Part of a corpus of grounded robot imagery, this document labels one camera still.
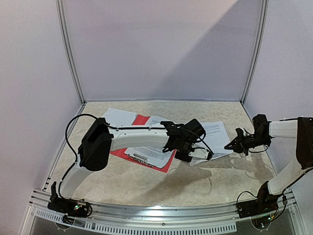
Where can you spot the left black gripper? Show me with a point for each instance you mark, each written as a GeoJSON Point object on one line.
{"type": "Point", "coordinates": [179, 156]}

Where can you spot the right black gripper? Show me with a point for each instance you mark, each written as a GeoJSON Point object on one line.
{"type": "Point", "coordinates": [243, 141]}

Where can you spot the printed paper sheet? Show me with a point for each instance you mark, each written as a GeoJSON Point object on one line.
{"type": "Point", "coordinates": [156, 158]}
{"type": "Point", "coordinates": [116, 117]}

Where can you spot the red file folder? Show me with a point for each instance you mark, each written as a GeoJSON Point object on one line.
{"type": "Point", "coordinates": [120, 153]}

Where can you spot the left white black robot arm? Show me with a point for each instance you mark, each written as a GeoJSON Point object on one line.
{"type": "Point", "coordinates": [101, 139]}

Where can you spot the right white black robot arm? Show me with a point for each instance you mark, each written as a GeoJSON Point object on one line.
{"type": "Point", "coordinates": [300, 129]}

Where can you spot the metal clip top of folder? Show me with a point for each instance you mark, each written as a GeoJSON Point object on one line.
{"type": "Point", "coordinates": [140, 159]}

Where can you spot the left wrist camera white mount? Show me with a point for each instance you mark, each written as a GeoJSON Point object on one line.
{"type": "Point", "coordinates": [201, 153]}

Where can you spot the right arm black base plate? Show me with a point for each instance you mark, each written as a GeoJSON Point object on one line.
{"type": "Point", "coordinates": [252, 208]}

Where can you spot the aluminium front rail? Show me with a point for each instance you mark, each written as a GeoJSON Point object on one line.
{"type": "Point", "coordinates": [110, 219]}

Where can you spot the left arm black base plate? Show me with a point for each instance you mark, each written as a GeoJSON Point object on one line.
{"type": "Point", "coordinates": [73, 208]}

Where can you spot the right aluminium frame post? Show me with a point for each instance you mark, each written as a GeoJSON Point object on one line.
{"type": "Point", "coordinates": [256, 50]}

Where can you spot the aluminium frame post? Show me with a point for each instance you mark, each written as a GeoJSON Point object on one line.
{"type": "Point", "coordinates": [256, 50]}
{"type": "Point", "coordinates": [68, 50]}

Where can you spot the left aluminium frame post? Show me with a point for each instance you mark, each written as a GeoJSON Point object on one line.
{"type": "Point", "coordinates": [68, 50]}

